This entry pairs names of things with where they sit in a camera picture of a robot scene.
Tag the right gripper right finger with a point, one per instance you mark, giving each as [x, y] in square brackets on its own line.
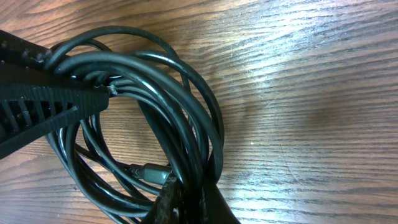
[175, 205]

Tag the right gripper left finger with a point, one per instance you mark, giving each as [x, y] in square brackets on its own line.
[33, 101]

